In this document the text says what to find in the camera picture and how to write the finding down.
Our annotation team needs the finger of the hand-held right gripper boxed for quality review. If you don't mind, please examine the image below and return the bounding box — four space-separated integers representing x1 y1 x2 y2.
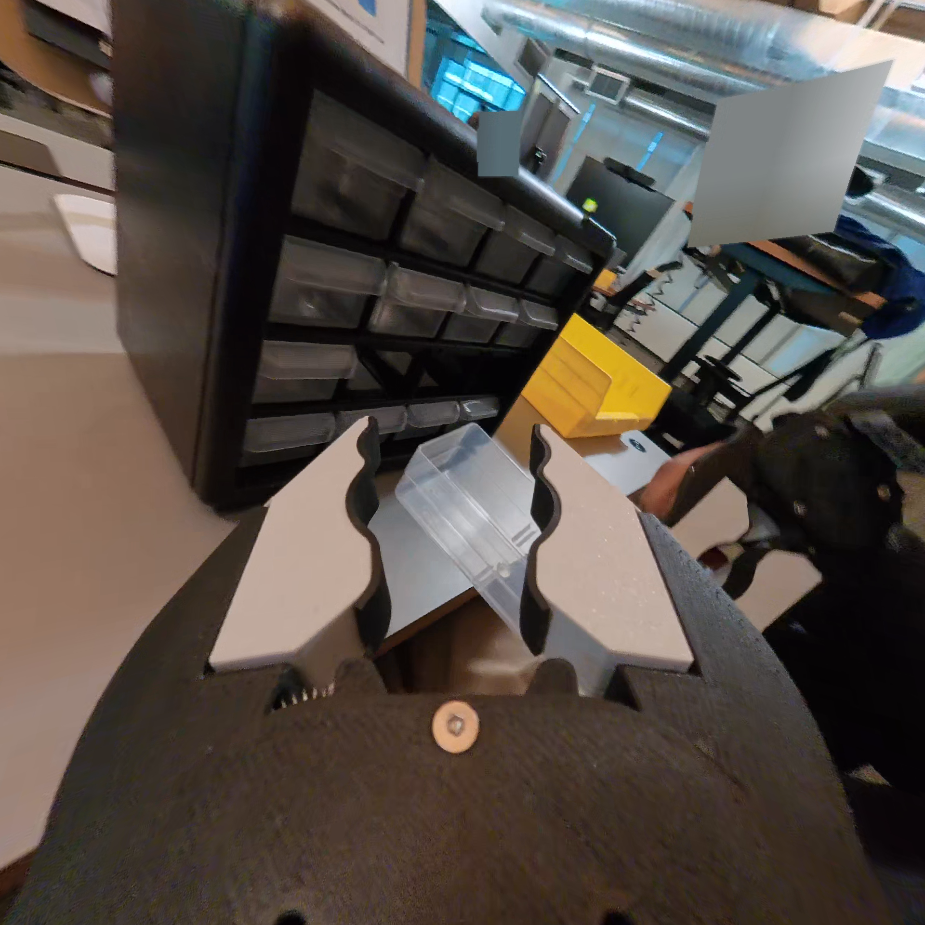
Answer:
728 548 825 631
663 476 753 560

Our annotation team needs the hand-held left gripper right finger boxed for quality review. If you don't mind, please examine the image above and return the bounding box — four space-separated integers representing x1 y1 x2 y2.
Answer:
519 425 696 697

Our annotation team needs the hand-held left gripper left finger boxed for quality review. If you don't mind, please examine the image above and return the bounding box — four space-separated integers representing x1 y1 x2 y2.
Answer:
208 415 393 671

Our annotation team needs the clear plastic drawer box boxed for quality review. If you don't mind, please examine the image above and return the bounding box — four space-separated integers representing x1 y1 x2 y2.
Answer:
395 423 557 640

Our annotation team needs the black small-parts drawer cabinet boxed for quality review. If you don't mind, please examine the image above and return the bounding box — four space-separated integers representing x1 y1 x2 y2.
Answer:
112 0 617 513

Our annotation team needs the beige desk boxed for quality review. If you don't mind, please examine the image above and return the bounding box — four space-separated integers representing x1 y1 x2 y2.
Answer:
0 162 695 879

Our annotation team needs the yellow plastic storage bin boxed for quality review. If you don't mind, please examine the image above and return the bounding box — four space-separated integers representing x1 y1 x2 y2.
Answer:
520 312 673 439

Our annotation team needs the table with dark blue legs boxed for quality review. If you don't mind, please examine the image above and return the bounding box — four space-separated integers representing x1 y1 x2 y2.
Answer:
679 238 890 413

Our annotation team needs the set of clear cabinet drawers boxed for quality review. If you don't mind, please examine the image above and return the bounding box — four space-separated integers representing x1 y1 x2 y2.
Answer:
242 90 597 463

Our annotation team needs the black computer monitor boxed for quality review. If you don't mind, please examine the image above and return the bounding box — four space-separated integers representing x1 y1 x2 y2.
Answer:
567 155 676 272

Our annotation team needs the white stand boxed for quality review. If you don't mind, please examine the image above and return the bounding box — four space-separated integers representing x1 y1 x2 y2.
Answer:
54 194 117 276

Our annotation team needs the white instruction poster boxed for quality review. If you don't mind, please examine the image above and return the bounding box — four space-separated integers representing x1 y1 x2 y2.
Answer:
311 0 411 73

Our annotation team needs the wide silver air duct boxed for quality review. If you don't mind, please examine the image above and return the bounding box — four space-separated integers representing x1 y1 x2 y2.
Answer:
484 0 925 84

